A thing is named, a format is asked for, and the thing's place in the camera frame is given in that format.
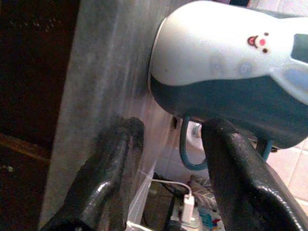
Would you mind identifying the white charger cable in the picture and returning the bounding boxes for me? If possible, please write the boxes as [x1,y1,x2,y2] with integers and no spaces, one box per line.
[151,178,193,199]

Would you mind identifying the white charger plug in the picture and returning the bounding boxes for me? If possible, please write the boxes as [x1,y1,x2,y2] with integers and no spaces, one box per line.
[182,194,196,222]

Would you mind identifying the clear plastic bag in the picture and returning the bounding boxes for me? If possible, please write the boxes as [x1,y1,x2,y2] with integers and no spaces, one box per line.
[127,165,158,231]

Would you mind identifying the white teal bunny mug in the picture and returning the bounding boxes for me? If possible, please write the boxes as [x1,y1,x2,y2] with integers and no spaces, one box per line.
[147,0,308,172]

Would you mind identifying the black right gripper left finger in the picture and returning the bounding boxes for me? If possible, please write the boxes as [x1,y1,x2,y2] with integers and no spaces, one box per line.
[39,116,145,231]

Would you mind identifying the leaf patterned cloth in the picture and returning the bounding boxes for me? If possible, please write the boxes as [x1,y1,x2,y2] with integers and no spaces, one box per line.
[189,174,218,211]

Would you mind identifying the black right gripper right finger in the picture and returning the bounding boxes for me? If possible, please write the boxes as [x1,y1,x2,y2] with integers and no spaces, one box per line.
[201,117,308,231]

